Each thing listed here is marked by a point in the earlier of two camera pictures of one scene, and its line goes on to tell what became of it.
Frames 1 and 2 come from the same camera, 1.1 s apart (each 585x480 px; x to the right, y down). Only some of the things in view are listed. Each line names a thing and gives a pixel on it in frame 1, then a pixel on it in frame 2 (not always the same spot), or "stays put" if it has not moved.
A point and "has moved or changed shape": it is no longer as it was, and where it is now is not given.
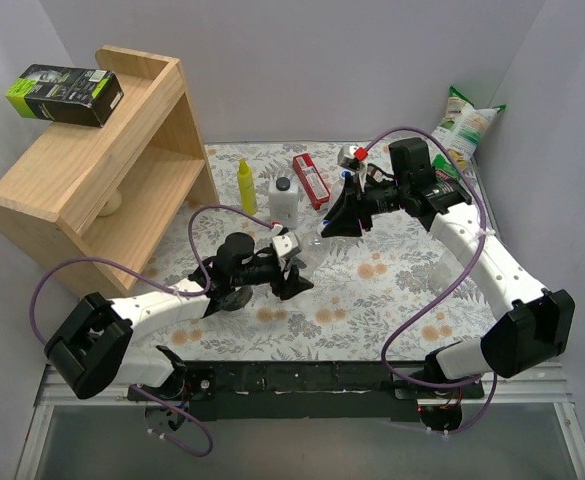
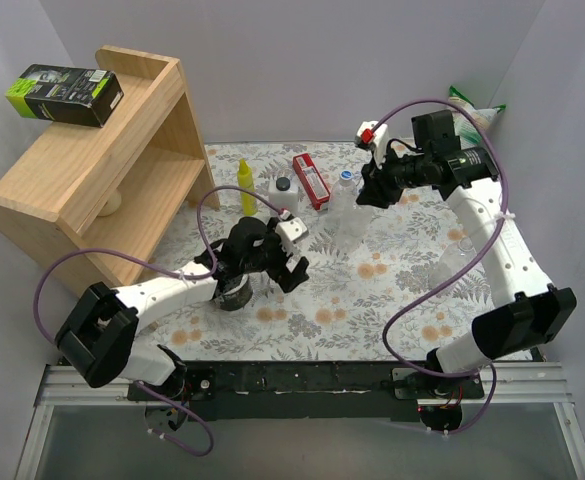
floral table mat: x=386 y=293 stays put
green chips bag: x=461 y=130 stays put
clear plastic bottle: x=445 y=269 stays put
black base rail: x=304 y=390 stays put
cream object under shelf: x=112 y=205 stays put
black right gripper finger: x=352 y=187 to x=372 y=173
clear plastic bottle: x=314 y=249 has moved or changed shape
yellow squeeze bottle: x=248 y=199 stays put
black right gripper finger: x=347 y=220 to x=379 y=189
